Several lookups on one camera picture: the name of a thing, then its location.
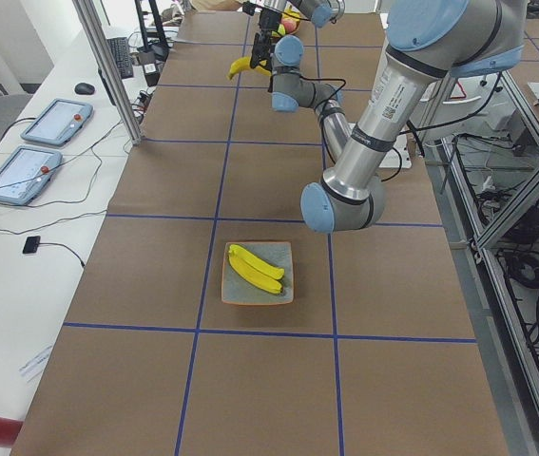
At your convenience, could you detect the yellow curved banana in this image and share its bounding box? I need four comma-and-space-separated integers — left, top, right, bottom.
227, 56, 272, 80

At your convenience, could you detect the greenish yellow banana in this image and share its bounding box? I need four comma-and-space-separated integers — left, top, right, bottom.
229, 243, 285, 280

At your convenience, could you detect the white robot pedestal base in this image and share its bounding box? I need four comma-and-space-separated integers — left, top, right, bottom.
379, 134, 412, 170

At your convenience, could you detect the blue teach pendant near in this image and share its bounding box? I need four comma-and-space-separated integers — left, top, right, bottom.
0, 145, 63, 206

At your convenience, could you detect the square blue plate orange rim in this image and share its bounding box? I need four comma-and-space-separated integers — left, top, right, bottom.
221, 241, 294, 306

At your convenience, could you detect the black keyboard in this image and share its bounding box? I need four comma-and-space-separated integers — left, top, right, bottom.
106, 37, 134, 79

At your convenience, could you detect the blue teach pendant far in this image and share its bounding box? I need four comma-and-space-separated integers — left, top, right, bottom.
20, 99, 93, 146

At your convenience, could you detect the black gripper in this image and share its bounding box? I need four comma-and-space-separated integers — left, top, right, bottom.
250, 8, 282, 67

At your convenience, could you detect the aluminium frame post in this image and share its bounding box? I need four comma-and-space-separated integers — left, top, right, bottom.
72, 0, 143, 146

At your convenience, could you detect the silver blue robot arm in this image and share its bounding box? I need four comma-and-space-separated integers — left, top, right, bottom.
250, 0, 345, 67
251, 0, 527, 233

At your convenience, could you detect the small black box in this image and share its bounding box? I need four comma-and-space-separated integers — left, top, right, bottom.
22, 236, 41, 255

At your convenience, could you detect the black computer mouse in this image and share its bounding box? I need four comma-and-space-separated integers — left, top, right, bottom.
74, 83, 96, 95

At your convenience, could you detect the blue teach pendant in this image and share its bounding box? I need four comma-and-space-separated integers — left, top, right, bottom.
20, 99, 93, 146
0, 145, 63, 206

